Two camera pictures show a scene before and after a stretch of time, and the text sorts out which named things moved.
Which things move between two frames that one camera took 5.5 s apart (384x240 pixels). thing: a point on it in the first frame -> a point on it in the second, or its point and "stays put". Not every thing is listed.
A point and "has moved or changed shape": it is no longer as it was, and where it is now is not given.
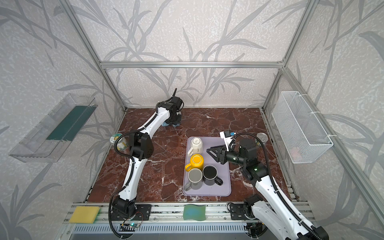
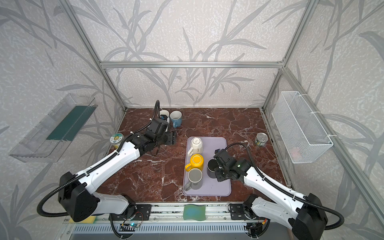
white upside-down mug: x=197 y=147 stays put
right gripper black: x=222 y=154 -> x=219 y=168
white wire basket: x=302 y=136 stays put
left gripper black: x=174 y=117 -> x=169 y=137
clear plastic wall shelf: x=47 y=143 stays put
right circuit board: x=254 y=229 stays put
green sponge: x=192 y=211 stays put
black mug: x=209 y=175 has moved or changed shape
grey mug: x=195 y=178 stays put
